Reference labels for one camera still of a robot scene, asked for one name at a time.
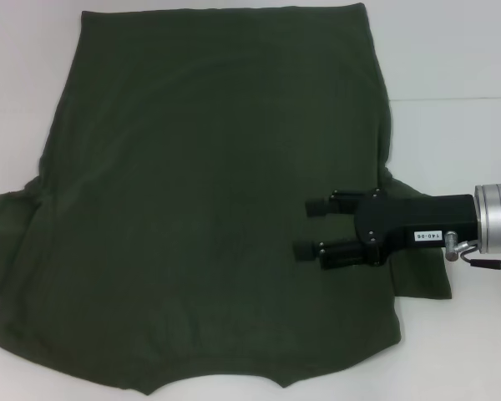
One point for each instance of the dark green t-shirt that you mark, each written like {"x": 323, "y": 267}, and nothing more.
{"x": 213, "y": 146}

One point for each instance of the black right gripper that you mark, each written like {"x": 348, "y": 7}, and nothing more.
{"x": 421, "y": 219}

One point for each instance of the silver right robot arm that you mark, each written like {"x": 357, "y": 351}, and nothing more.
{"x": 499, "y": 221}

